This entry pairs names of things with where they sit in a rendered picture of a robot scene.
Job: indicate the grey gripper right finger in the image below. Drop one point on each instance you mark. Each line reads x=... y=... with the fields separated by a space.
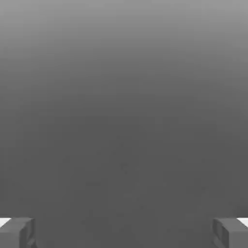
x=234 y=232

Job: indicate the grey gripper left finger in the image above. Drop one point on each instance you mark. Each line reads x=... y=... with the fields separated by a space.
x=13 y=232

